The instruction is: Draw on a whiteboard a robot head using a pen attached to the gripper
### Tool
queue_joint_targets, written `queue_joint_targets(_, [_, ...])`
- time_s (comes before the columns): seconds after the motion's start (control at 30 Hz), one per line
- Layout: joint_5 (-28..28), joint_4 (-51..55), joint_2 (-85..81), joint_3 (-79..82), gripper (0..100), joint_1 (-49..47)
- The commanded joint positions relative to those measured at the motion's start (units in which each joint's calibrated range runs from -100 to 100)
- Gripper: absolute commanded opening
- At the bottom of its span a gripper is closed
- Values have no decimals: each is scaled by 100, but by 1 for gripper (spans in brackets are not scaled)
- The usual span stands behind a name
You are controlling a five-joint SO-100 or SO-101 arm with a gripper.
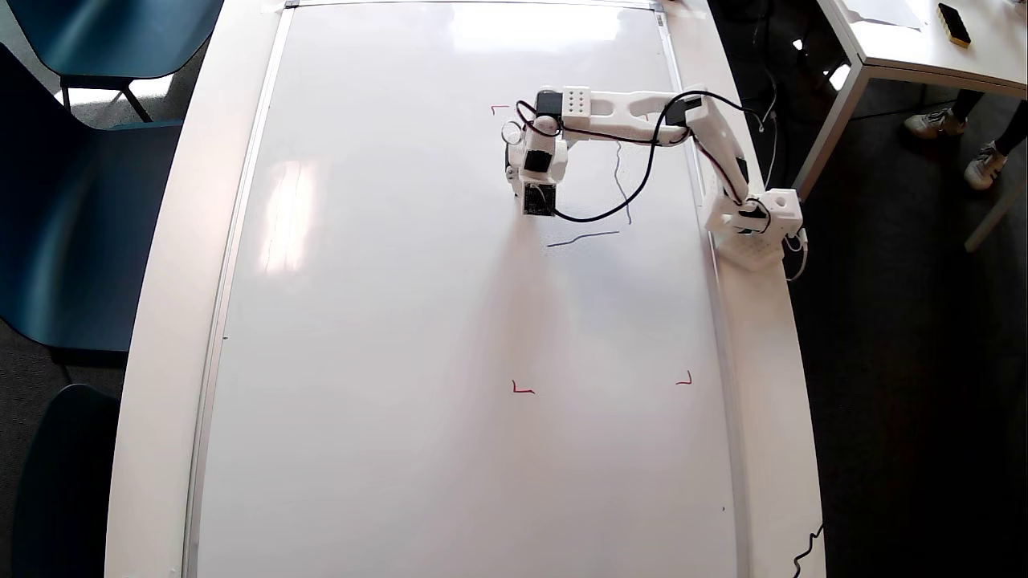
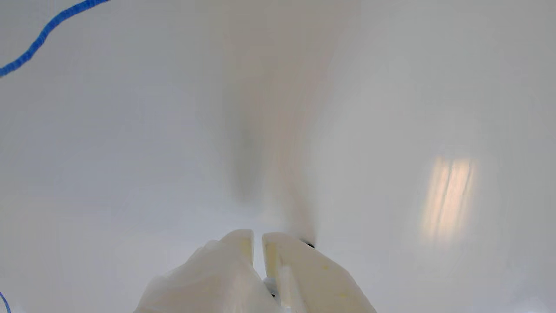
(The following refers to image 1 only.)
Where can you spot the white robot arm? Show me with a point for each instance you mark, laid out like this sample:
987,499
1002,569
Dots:
626,108

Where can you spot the large white whiteboard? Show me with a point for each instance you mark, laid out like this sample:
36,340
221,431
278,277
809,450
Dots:
401,321

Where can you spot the white paper sheet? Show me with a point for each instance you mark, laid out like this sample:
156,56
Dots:
883,12

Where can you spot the beige sneaker shoe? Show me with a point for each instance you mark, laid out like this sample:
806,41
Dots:
986,167
936,123

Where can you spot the dark trouser leg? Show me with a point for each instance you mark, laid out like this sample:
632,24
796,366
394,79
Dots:
968,104
1013,128

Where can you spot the black yellow board eraser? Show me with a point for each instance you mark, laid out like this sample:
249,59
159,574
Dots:
953,24

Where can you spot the white side table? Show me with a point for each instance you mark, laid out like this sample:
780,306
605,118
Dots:
964,56

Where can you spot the blue plastic chair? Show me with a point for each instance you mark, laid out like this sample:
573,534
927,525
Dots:
112,36
72,225
68,482

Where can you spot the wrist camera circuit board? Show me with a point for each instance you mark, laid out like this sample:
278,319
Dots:
539,201

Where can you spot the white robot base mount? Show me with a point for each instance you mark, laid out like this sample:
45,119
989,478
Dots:
751,249

